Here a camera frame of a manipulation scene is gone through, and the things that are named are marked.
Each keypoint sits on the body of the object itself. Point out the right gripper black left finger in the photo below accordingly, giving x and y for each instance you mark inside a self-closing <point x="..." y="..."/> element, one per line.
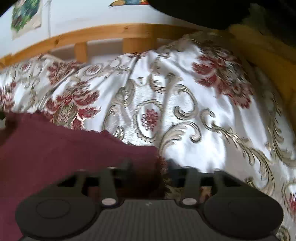
<point x="108" y="178"/>

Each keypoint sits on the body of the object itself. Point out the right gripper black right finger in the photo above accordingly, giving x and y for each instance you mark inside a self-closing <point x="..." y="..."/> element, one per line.
<point x="189" y="177"/>

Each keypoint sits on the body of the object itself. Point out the maroon long-sleeve sweater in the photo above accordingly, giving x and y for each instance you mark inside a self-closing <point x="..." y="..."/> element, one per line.
<point x="39" y="153"/>

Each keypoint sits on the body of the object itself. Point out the person's right hand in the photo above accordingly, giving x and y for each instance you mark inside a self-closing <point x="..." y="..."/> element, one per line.
<point x="11" y="122"/>

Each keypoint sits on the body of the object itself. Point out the white floral damask bedspread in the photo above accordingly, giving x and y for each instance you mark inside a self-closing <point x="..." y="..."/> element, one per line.
<point x="191" y="99"/>

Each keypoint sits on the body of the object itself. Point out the wooden bed frame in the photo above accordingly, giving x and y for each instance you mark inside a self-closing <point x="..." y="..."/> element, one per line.
<point x="271" y="55"/>

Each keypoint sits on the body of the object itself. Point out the colourful floral wall poster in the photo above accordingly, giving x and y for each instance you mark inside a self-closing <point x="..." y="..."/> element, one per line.
<point x="129" y="2"/>

